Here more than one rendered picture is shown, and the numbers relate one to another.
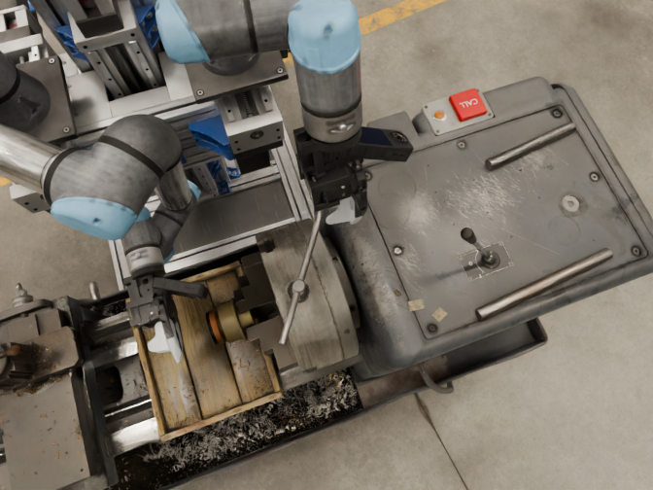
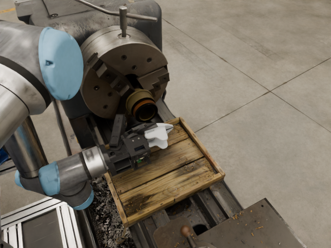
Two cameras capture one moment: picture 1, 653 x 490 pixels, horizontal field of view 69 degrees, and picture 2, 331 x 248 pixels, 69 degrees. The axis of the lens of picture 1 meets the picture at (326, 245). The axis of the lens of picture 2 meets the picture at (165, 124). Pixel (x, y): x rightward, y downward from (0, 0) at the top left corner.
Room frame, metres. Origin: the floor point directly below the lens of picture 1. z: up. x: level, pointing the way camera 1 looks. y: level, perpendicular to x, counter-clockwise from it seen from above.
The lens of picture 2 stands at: (0.09, 0.75, 1.61)
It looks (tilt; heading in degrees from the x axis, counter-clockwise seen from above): 48 degrees down; 267
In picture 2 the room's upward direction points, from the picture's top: straight up
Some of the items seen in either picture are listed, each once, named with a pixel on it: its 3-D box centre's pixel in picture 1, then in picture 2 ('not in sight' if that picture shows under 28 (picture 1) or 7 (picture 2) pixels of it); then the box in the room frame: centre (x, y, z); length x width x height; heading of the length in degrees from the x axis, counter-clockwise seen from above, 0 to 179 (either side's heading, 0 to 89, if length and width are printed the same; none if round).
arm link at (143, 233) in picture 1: (138, 232); (65, 174); (0.32, 0.43, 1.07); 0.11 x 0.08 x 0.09; 24
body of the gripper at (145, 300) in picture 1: (151, 297); (126, 151); (0.17, 0.37, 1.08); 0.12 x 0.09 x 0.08; 24
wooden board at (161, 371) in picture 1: (203, 347); (157, 163); (0.09, 0.29, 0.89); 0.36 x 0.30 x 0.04; 24
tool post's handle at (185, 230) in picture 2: (8, 352); (188, 236); (0.04, 0.61, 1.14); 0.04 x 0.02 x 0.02; 114
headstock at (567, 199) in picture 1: (461, 232); (89, 34); (0.38, -0.31, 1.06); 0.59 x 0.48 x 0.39; 114
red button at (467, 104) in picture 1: (467, 105); not in sight; (0.59, -0.27, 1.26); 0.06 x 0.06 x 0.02; 24
